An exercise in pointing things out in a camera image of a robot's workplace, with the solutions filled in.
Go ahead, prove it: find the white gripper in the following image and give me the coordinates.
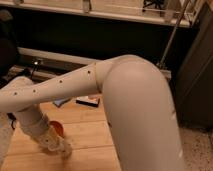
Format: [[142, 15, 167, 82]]
[[36, 126, 72, 158]]

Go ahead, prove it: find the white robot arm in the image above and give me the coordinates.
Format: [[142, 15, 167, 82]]
[[0, 54, 185, 171]]

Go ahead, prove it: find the red ceramic bowl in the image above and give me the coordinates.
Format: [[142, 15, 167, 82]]
[[50, 121, 64, 137]]

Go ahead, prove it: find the blue sponge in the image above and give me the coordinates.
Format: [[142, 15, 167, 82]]
[[53, 98, 71, 107]]

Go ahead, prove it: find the small dark box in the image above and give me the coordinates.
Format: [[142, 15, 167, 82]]
[[76, 96, 100, 107]]

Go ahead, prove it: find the black office chair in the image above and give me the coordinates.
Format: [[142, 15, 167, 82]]
[[0, 9, 30, 89]]

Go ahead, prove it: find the metal pole stand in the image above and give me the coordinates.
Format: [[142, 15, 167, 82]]
[[157, 0, 190, 70]]

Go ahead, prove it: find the dark cabinet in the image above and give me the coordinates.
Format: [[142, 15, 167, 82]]
[[175, 0, 213, 128]]

